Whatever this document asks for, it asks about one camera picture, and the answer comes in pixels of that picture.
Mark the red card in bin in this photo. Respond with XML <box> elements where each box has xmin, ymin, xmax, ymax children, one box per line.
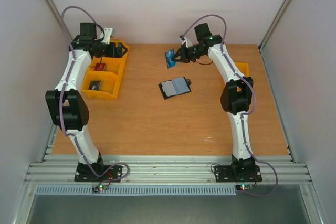
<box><xmin>94</xmin><ymin>63</ymin><xmax>106</xmax><ymax>71</ymax></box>

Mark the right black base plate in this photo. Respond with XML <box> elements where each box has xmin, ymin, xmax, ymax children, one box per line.
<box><xmin>210</xmin><ymin>163</ymin><xmax>262</xmax><ymax>183</ymax></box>

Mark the right small circuit board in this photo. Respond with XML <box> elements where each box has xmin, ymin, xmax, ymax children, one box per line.
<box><xmin>236</xmin><ymin>184</ymin><xmax>255</xmax><ymax>191</ymax></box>

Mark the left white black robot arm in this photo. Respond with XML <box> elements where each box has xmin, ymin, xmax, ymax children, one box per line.
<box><xmin>45</xmin><ymin>23</ymin><xmax>129</xmax><ymax>182</ymax></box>

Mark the right aluminium corner post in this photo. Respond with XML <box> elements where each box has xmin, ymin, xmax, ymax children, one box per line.
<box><xmin>258</xmin><ymin>0</ymin><xmax>293</xmax><ymax>53</ymax></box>

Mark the yellow bin far left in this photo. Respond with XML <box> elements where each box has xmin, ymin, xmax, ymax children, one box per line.
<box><xmin>108</xmin><ymin>40</ymin><xmax>129</xmax><ymax>61</ymax></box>

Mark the left aluminium corner post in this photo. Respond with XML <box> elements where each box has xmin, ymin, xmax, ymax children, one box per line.
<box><xmin>45</xmin><ymin>0</ymin><xmax>72</xmax><ymax>51</ymax></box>

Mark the grey slotted cable duct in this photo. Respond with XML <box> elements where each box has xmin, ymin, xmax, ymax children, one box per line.
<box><xmin>35</xmin><ymin>185</ymin><xmax>236</xmax><ymax>196</ymax></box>

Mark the aluminium rail frame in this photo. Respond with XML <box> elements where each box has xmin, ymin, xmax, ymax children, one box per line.
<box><xmin>24</xmin><ymin>154</ymin><xmax>312</xmax><ymax>185</ymax></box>

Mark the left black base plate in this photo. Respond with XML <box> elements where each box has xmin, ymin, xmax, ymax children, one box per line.
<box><xmin>74</xmin><ymin>163</ymin><xmax>123</xmax><ymax>183</ymax></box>

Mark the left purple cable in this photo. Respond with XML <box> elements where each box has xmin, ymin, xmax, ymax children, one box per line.
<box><xmin>58</xmin><ymin>5</ymin><xmax>131</xmax><ymax>183</ymax></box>

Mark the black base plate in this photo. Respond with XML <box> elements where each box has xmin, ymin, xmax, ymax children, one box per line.
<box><xmin>210</xmin><ymin>163</ymin><xmax>262</xmax><ymax>183</ymax></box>
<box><xmin>74</xmin><ymin>163</ymin><xmax>123</xmax><ymax>183</ymax></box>

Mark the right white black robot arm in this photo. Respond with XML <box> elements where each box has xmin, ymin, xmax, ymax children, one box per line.
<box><xmin>172</xmin><ymin>23</ymin><xmax>256</xmax><ymax>182</ymax></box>

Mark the small circuit board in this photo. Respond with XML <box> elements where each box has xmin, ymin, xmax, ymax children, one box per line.
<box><xmin>92</xmin><ymin>184</ymin><xmax>109</xmax><ymax>193</ymax></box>
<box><xmin>236</xmin><ymin>184</ymin><xmax>255</xmax><ymax>191</ymax></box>

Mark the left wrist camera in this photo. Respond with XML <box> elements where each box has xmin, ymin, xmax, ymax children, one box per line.
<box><xmin>102</xmin><ymin>28</ymin><xmax>115</xmax><ymax>44</ymax></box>

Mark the yellow bin middle left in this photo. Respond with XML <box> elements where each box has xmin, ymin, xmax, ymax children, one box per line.
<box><xmin>87</xmin><ymin>57</ymin><xmax>127</xmax><ymax>80</ymax></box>

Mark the blue credit card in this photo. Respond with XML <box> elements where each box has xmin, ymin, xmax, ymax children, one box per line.
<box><xmin>165</xmin><ymin>49</ymin><xmax>177</xmax><ymax>69</ymax></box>

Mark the dark VIP card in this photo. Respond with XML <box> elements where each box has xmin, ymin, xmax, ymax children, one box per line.
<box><xmin>89</xmin><ymin>81</ymin><xmax>101</xmax><ymax>91</ymax></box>

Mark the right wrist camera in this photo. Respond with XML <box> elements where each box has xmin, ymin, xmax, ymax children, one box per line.
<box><xmin>180</xmin><ymin>35</ymin><xmax>193</xmax><ymax>48</ymax></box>

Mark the aluminium corner post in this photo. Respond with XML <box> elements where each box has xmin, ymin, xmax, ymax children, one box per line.
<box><xmin>45</xmin><ymin>0</ymin><xmax>72</xmax><ymax>51</ymax></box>
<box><xmin>258</xmin><ymin>0</ymin><xmax>293</xmax><ymax>53</ymax></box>

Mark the yellow bin right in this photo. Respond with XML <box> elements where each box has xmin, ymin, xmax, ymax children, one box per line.
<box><xmin>220</xmin><ymin>62</ymin><xmax>250</xmax><ymax>84</ymax></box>

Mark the yellow bin near left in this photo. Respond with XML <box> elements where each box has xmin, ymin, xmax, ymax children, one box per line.
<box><xmin>81</xmin><ymin>72</ymin><xmax>121</xmax><ymax>100</ymax></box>

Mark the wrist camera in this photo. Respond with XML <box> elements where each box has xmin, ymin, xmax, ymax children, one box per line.
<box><xmin>180</xmin><ymin>35</ymin><xmax>193</xmax><ymax>48</ymax></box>
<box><xmin>102</xmin><ymin>28</ymin><xmax>115</xmax><ymax>44</ymax></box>

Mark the left small circuit board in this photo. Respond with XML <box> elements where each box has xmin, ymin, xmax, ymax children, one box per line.
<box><xmin>92</xmin><ymin>184</ymin><xmax>109</xmax><ymax>193</ymax></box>

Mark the yellow bin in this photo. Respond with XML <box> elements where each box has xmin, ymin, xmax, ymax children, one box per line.
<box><xmin>220</xmin><ymin>62</ymin><xmax>250</xmax><ymax>84</ymax></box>
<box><xmin>108</xmin><ymin>40</ymin><xmax>129</xmax><ymax>61</ymax></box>
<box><xmin>87</xmin><ymin>57</ymin><xmax>127</xmax><ymax>80</ymax></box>
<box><xmin>81</xmin><ymin>72</ymin><xmax>121</xmax><ymax>100</ymax></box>

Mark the black card holder wallet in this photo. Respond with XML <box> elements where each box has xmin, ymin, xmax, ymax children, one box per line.
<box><xmin>158</xmin><ymin>77</ymin><xmax>192</xmax><ymax>100</ymax></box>

